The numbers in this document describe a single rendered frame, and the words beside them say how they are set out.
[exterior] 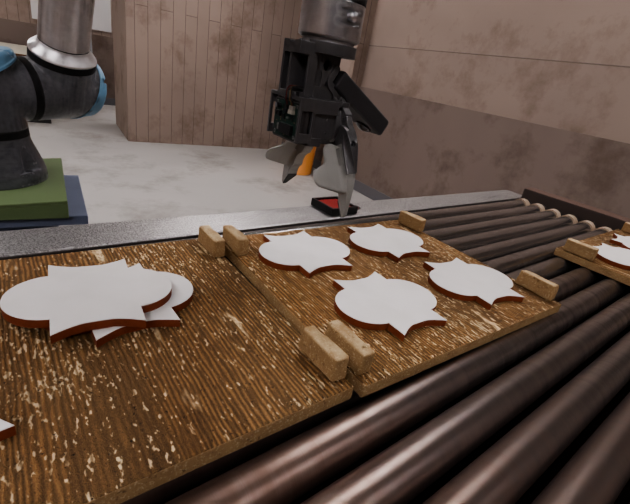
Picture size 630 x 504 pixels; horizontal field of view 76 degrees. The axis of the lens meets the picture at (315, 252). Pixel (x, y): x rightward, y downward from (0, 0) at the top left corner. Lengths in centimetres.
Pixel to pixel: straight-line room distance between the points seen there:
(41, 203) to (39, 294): 42
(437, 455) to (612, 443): 19
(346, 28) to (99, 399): 44
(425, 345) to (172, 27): 539
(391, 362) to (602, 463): 20
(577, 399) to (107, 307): 50
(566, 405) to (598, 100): 284
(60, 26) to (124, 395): 72
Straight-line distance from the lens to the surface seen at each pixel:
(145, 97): 565
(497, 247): 94
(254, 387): 38
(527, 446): 45
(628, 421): 56
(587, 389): 57
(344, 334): 41
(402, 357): 45
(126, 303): 44
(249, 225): 76
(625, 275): 98
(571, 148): 327
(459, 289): 62
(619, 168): 314
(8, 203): 88
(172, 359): 40
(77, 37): 95
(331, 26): 52
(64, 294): 47
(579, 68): 336
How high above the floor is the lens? 120
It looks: 24 degrees down
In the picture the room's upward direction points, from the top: 10 degrees clockwise
